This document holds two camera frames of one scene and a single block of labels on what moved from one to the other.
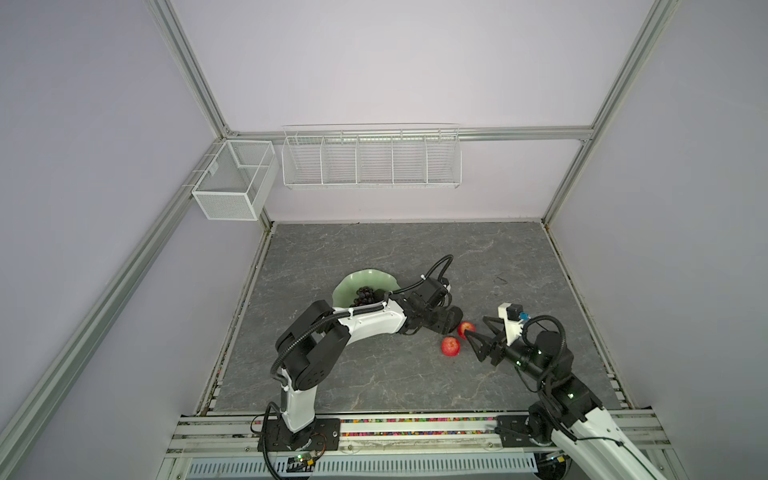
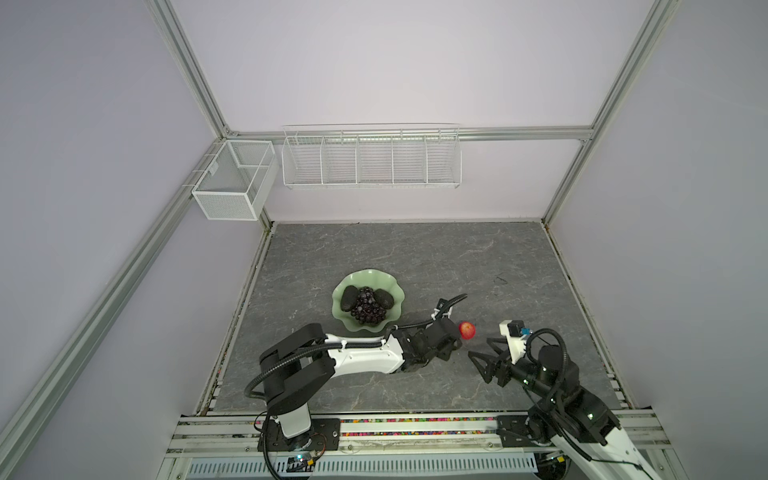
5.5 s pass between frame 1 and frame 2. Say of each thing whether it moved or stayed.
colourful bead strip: stayed
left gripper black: moved
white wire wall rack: stayed
